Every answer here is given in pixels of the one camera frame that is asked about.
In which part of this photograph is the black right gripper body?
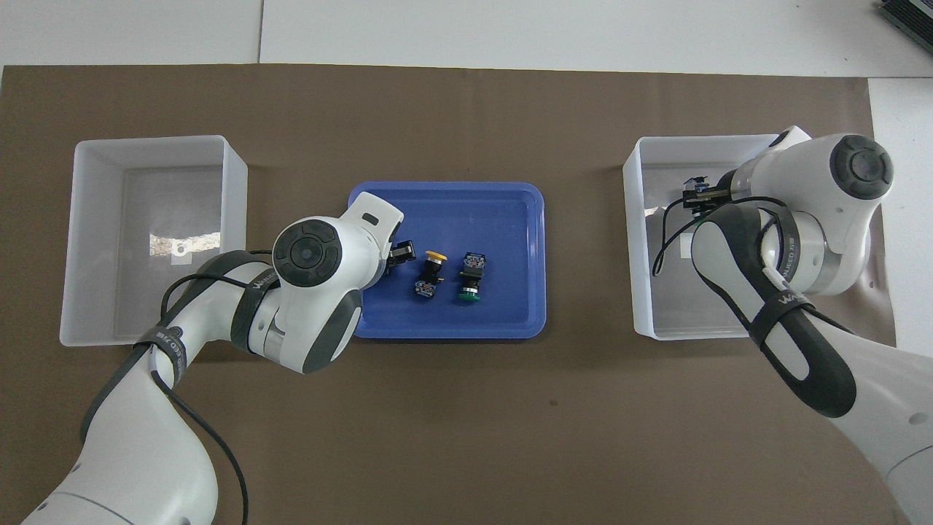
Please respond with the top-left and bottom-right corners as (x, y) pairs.
(711, 170), (741, 214)

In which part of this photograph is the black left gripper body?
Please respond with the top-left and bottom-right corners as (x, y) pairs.
(380, 237), (406, 278)

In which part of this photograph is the green push button switch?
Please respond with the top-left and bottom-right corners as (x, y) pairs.
(458, 252), (487, 303)
(683, 176), (712, 219)

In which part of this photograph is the yellow push button switch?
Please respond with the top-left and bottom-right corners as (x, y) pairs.
(413, 250), (448, 300)

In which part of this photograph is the blue plastic tray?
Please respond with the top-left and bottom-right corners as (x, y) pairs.
(348, 182), (547, 341)

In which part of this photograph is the translucent white plastic box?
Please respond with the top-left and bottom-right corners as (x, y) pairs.
(622, 133), (784, 341)
(60, 135), (249, 347)

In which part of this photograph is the brown paper table mat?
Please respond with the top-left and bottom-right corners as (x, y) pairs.
(0, 64), (899, 525)

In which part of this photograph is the dark grey metal device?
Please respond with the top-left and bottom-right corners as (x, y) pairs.
(877, 0), (933, 47)

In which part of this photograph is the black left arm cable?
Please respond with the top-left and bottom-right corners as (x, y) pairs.
(148, 250), (274, 525)

